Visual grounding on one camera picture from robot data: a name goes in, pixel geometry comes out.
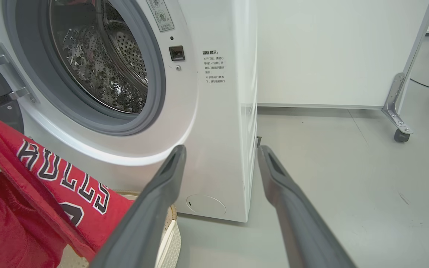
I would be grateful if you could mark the red basketball jersey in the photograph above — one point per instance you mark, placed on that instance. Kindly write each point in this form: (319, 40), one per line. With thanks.
(32, 193)

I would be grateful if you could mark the white front-load washing machine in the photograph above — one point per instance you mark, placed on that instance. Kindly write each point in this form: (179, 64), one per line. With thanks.
(214, 130)

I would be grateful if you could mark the white partition board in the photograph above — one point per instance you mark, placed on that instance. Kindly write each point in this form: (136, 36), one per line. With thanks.
(330, 52)

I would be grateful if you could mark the grey leg with caster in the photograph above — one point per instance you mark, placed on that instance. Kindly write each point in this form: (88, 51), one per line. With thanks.
(399, 108)

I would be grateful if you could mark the beige perforated laundry basket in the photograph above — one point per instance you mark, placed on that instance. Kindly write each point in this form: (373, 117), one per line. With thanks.
(171, 238)

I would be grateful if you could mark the black door lock slot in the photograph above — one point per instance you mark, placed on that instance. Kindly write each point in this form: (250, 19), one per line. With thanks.
(177, 53)

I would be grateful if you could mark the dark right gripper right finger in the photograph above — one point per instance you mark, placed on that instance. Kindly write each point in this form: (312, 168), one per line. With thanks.
(296, 223)

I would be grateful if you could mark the grey warning sticker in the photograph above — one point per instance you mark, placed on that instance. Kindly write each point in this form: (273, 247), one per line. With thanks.
(160, 15)

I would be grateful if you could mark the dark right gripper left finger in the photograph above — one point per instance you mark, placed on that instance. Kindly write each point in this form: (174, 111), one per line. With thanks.
(143, 219)

